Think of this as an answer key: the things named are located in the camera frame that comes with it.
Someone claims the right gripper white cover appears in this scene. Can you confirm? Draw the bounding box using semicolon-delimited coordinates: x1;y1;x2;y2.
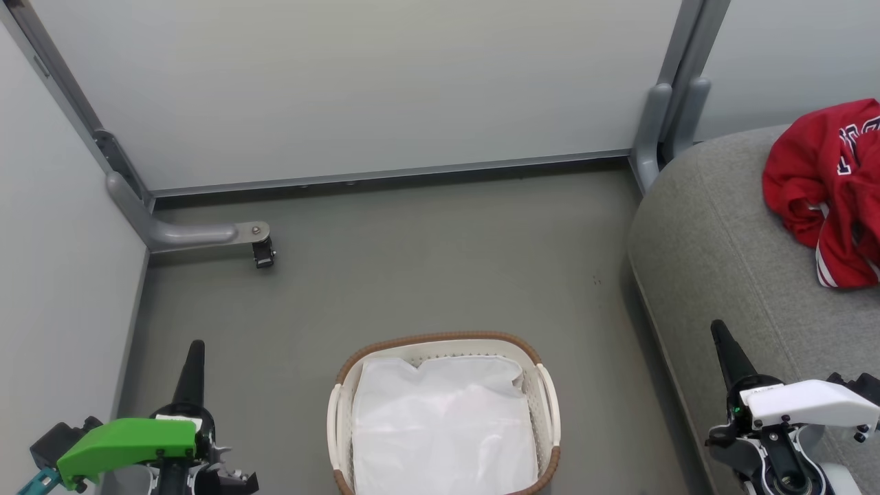
710;320;880;442

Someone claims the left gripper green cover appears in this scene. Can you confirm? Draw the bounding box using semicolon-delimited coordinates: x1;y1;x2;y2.
29;340;215;495

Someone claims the red jersey with lettering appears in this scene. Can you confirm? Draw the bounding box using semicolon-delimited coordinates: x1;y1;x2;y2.
762;98;880;288

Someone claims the white laundry basket brown rim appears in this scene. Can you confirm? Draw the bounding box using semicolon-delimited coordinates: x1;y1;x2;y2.
327;331;562;495

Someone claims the white cloth basket liner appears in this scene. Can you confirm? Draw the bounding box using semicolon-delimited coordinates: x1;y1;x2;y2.
352;354;538;495

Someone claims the grey fabric sofa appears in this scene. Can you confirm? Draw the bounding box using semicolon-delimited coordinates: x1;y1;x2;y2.
627;124;880;495

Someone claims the grey partition corner post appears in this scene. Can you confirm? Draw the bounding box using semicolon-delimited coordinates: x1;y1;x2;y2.
629;0;731;197

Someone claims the grey partition base rail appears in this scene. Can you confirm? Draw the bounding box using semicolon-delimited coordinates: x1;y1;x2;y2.
150;150;632;201

